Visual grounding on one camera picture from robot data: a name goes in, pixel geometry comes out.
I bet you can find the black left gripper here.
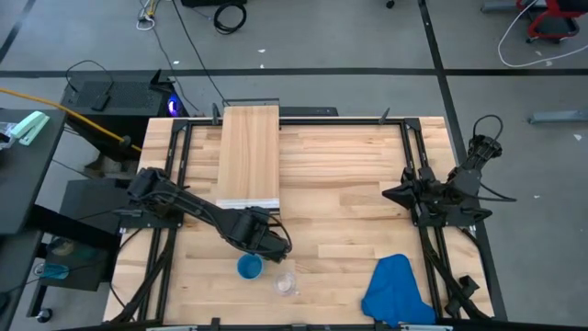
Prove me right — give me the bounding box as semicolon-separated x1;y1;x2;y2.
228;206;294;264

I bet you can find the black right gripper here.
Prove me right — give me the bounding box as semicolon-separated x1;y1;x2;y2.
381;165;460;217

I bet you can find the light blue cup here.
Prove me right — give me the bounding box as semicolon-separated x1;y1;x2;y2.
236;253;265;281

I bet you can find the clear glass mug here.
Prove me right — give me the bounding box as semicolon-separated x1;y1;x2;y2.
273;271;300;297

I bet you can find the blue cloth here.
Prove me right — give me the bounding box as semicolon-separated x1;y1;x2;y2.
360;253;437;329

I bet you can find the black power strip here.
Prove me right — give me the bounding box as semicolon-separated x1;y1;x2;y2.
278;106;340;119

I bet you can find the grey metal bar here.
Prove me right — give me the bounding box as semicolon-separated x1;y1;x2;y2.
526;108;588;126

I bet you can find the black side cart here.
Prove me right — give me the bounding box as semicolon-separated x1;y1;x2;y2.
27;177;134;323

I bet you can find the black computer tower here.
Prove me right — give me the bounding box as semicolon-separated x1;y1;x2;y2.
61;69;180;160

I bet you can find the black phone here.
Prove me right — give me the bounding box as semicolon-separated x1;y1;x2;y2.
90;93;112;113

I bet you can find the red chair base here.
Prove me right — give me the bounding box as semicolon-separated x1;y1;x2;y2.
515;0;588;43

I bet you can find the black desk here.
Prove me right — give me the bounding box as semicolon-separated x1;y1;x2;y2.
0;108;68;236

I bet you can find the mint green stapler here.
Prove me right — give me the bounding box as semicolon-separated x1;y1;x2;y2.
10;110;51;147

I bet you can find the wooden shelf with wire legs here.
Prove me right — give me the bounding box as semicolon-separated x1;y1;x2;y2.
215;97;282;216

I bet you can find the black aluminium rig frame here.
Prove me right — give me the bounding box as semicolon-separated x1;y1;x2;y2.
109;117;495;331

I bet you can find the white floor cable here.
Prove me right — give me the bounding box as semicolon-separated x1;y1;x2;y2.
497;0;588;69

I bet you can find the black coiled cable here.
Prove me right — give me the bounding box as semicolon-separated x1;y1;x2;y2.
212;1;248;36

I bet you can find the yellow cable with black plug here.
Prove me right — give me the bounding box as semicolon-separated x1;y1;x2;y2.
0;86;142;153

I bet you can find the white cable bundle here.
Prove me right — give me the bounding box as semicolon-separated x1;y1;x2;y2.
135;0;160;32

